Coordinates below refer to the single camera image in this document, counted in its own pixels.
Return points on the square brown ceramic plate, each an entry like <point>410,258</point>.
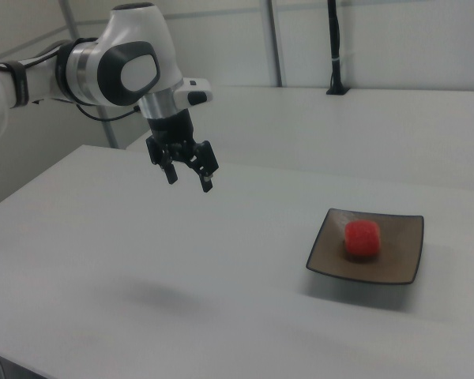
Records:
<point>399,252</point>

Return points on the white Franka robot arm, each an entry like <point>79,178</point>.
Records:
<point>126,35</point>

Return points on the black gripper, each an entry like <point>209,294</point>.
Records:
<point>170,127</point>

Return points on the black pole with base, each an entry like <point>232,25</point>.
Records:
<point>335,47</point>

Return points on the red apple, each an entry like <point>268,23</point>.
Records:
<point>362,237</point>

